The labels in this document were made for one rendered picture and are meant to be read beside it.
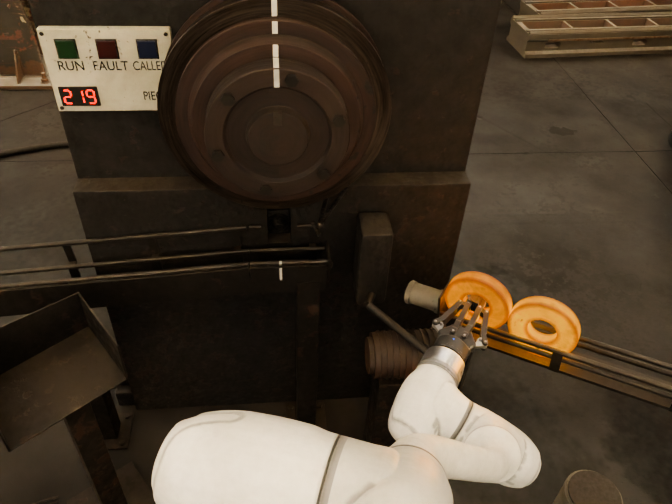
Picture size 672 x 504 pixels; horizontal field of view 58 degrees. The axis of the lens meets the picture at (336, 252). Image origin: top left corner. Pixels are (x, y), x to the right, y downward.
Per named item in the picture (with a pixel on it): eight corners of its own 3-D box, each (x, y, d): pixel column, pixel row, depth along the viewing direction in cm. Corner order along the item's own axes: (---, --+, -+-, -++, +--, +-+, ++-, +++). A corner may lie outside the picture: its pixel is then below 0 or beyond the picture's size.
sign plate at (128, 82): (61, 107, 134) (38, 25, 122) (181, 106, 137) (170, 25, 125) (58, 112, 132) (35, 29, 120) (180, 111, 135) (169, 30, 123)
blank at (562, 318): (515, 286, 136) (511, 295, 134) (588, 307, 129) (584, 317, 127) (507, 335, 145) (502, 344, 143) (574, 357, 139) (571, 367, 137)
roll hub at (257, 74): (212, 185, 129) (197, 57, 110) (344, 182, 131) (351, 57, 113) (210, 201, 124) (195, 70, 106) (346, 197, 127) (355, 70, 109)
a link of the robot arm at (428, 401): (405, 377, 129) (459, 412, 126) (371, 435, 119) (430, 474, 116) (422, 351, 120) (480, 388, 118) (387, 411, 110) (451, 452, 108)
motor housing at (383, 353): (353, 433, 196) (365, 320, 161) (420, 429, 198) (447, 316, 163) (358, 471, 186) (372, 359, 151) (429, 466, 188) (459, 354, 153)
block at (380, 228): (351, 278, 169) (356, 208, 154) (379, 277, 170) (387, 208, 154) (355, 305, 161) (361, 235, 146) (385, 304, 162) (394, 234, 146)
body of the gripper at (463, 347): (425, 361, 131) (441, 332, 137) (462, 378, 128) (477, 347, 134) (429, 339, 126) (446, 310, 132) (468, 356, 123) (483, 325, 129)
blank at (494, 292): (452, 261, 140) (447, 270, 138) (519, 284, 135) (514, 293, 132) (446, 307, 151) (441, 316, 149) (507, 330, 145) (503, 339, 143)
